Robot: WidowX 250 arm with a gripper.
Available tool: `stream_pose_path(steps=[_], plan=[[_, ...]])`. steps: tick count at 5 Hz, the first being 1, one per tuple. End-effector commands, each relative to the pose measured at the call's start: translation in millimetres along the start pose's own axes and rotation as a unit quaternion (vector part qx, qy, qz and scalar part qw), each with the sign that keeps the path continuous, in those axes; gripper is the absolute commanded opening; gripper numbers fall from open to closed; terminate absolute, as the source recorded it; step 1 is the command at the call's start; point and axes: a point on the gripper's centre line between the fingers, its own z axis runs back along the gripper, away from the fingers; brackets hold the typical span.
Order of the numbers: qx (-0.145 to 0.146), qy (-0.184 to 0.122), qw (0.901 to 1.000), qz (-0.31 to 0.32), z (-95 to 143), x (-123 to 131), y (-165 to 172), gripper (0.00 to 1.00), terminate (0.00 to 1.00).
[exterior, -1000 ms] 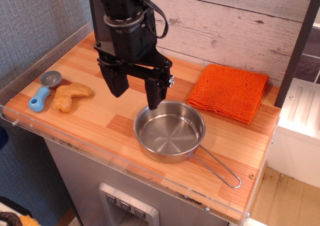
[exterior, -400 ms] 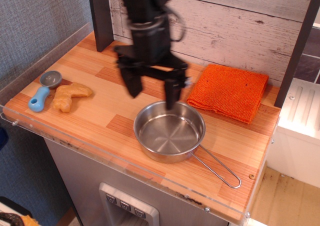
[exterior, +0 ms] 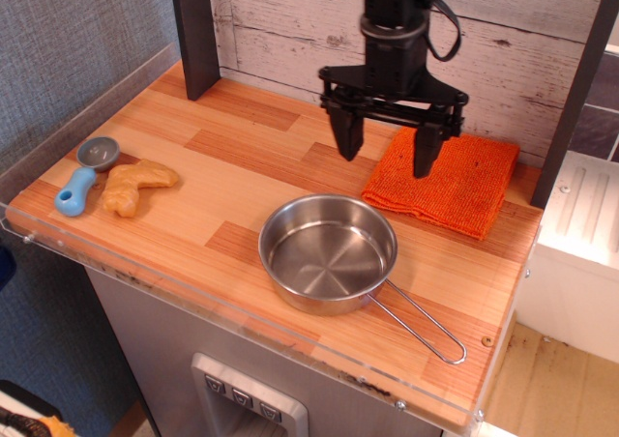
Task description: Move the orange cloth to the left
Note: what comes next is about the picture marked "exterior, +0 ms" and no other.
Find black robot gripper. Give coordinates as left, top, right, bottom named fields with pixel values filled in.
left=319, top=18, right=468, bottom=178

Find orange cloth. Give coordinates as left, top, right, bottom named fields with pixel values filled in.
left=362, top=128, right=519, bottom=240

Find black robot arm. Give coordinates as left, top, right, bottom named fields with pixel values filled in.
left=319, top=0, right=468, bottom=178

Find stainless steel pan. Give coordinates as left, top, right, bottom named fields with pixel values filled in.
left=258, top=194, right=468, bottom=365

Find white toy sink unit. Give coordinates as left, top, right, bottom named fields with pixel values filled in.
left=516, top=152, right=618, bottom=362

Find yellow toy chicken piece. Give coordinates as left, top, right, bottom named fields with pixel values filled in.
left=102, top=159, right=179, bottom=218

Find grey toy cabinet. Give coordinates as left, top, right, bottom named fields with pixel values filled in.
left=87, top=270, right=442, bottom=436

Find silver dispenser panel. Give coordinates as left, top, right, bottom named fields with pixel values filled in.
left=191, top=353, right=310, bottom=436

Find clear acrylic edge guard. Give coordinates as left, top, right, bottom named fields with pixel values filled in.
left=2, top=206, right=483, bottom=436

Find orange object bottom left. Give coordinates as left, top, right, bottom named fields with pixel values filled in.
left=0, top=407, right=78, bottom=437

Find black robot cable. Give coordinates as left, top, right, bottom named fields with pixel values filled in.
left=425, top=0, right=463, bottom=63

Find dark grey right post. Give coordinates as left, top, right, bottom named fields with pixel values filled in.
left=530, top=0, right=618, bottom=209

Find dark grey post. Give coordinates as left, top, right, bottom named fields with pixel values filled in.
left=530, top=0, right=618, bottom=209
left=172, top=0, right=221, bottom=101

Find dark grey left post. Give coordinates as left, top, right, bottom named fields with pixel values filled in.
left=172, top=0, right=221, bottom=101

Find blue handled grey scoop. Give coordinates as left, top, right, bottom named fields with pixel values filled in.
left=54, top=136, right=120, bottom=217

